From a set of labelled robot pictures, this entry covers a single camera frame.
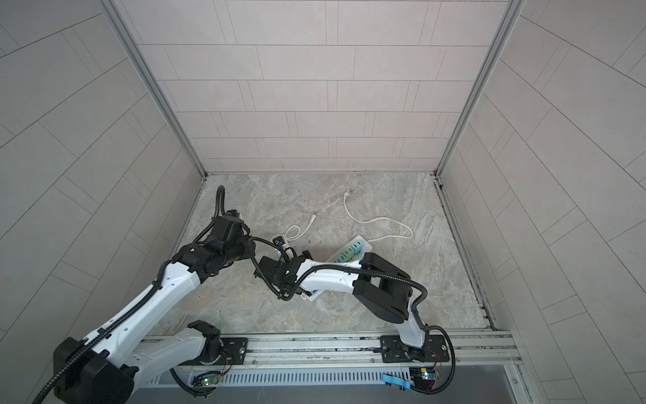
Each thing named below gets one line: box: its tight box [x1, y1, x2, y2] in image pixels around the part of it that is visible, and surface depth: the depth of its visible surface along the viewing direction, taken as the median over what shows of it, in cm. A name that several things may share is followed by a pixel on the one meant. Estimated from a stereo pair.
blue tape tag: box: [381, 373, 412, 391], surface depth 67 cm
